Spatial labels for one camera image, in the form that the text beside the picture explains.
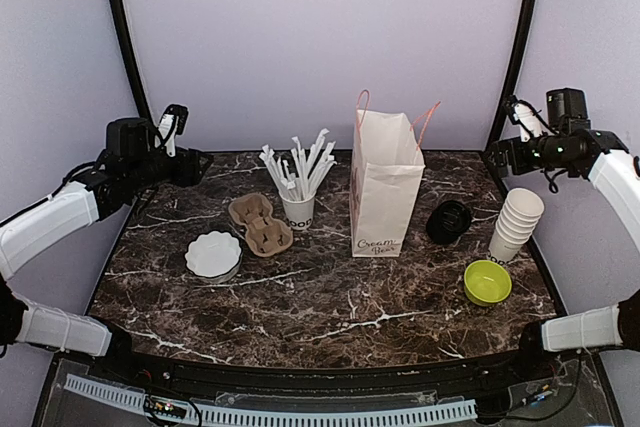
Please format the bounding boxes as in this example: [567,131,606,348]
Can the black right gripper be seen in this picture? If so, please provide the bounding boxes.
[484,131,574,178]

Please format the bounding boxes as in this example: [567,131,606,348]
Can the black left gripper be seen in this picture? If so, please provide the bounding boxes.
[126,145,213,194]

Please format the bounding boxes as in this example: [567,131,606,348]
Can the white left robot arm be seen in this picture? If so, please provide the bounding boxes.
[1,105,212,383]

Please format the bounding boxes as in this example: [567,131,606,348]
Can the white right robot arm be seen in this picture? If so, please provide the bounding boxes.
[482,88,639,381]

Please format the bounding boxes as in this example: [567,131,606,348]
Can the stack of white paper cups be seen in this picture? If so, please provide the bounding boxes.
[488,188,545,265]

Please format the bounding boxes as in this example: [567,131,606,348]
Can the stack of black lids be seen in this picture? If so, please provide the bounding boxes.
[426,200,472,245]

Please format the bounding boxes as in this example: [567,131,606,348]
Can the white fluted dish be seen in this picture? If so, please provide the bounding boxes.
[184,231,243,284]

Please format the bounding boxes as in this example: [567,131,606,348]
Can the cardboard cup carrier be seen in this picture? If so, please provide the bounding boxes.
[228,193,294,258]

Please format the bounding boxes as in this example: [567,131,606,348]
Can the bundle of wrapped straws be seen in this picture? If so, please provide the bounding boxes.
[259,128,337,202]

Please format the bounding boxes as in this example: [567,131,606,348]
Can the white paper bag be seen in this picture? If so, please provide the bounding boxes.
[349,89,436,258]

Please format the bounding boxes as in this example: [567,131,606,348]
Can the paper cup holding straws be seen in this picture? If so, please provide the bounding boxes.
[280,194,315,231]

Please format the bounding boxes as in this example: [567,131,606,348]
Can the green bowl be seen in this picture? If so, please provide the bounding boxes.
[463,260,512,307]

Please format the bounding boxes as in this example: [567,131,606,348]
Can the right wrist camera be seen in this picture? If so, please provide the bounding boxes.
[504,95,543,143]

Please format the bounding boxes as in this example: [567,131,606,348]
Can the left black frame post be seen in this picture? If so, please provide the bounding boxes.
[109,0,152,120]

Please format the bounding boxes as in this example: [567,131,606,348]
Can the black frame post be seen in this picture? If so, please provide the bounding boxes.
[109,0,152,120]
[485,0,536,150]

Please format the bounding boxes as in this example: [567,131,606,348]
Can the right black frame post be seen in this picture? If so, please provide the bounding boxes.
[485,0,536,150]

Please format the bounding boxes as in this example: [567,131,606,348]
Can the white cable duct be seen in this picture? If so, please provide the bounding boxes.
[64,374,477,426]

